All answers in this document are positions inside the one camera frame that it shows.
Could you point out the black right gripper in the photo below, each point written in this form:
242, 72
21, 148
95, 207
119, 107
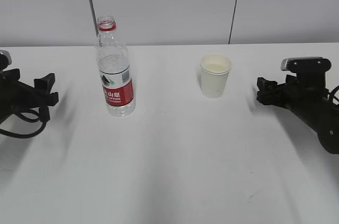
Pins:
305, 95

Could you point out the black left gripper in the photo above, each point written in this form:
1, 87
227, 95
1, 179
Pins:
17, 96

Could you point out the white paper cup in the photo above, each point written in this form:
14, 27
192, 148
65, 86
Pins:
215, 69

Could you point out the clear water bottle red label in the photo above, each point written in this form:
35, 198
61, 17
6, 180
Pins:
113, 63

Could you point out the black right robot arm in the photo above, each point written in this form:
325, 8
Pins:
326, 126

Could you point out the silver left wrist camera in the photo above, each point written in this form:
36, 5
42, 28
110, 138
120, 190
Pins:
5, 59

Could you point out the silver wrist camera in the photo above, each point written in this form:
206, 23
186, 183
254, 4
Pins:
5, 59
310, 71

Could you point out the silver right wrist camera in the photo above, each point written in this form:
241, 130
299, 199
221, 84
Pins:
310, 71

